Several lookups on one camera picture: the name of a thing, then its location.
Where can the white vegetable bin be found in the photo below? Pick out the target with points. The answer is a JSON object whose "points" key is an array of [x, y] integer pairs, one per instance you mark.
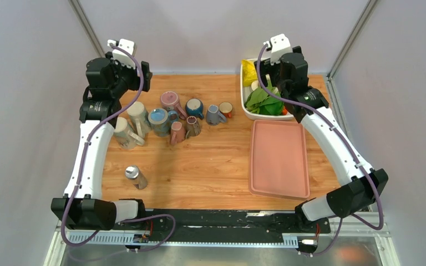
{"points": [[245, 92]]}

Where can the silver metal bottle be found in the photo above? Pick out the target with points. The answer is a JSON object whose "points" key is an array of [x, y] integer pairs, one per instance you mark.
{"points": [[136, 177]]}

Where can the yellow napa cabbage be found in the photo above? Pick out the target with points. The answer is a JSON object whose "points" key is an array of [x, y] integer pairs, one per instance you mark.
{"points": [[249, 74]]}

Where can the blue butterfly mug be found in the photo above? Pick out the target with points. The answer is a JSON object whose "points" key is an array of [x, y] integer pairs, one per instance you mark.
{"points": [[161, 121]]}

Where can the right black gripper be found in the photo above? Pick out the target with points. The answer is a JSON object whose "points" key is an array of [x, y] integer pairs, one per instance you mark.
{"points": [[267, 68]]}

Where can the pink plastic tray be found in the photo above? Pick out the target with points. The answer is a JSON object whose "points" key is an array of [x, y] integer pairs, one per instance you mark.
{"points": [[278, 160]]}

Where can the white mushroom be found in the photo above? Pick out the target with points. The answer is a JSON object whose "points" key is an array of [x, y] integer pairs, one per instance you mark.
{"points": [[255, 85]]}

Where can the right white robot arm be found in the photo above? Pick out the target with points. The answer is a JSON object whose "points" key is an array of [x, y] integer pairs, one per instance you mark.
{"points": [[361, 185]]}

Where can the green leafy vegetable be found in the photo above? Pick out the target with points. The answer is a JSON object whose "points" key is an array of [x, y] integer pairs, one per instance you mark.
{"points": [[261, 103]]}

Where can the grey-blue dotted mug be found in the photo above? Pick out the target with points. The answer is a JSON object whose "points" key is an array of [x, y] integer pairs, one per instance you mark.
{"points": [[214, 116]]}

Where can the pink upside-down mug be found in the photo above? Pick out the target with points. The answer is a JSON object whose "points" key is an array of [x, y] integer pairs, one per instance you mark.
{"points": [[170, 100]]}

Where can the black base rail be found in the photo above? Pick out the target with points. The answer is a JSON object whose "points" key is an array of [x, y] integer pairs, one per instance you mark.
{"points": [[224, 226]]}

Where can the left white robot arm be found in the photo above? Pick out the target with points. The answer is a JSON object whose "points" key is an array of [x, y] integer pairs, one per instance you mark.
{"points": [[82, 206]]}

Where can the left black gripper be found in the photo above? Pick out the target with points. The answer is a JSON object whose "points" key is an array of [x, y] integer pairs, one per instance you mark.
{"points": [[116, 65]]}

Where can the dark blue round mug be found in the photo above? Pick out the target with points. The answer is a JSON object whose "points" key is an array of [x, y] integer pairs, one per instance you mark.
{"points": [[195, 107]]}

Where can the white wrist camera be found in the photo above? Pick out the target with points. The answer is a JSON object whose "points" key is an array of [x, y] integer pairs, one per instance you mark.
{"points": [[278, 46], [124, 46]]}

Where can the tall white floral mug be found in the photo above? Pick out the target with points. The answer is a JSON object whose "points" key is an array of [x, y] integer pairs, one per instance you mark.
{"points": [[125, 135]]}

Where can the small pink dotted mug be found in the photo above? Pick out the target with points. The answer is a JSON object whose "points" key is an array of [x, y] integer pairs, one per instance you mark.
{"points": [[177, 133]]}

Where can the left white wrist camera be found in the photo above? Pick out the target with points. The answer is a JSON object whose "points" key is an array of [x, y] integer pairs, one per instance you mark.
{"points": [[124, 46]]}

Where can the orange small mug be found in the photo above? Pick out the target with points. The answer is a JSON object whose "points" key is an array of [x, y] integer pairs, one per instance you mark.
{"points": [[226, 109]]}

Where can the small brown mug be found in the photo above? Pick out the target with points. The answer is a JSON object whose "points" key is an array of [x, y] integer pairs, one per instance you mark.
{"points": [[193, 127]]}

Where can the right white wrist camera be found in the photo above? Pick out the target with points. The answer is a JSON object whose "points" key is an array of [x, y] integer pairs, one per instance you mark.
{"points": [[278, 46]]}

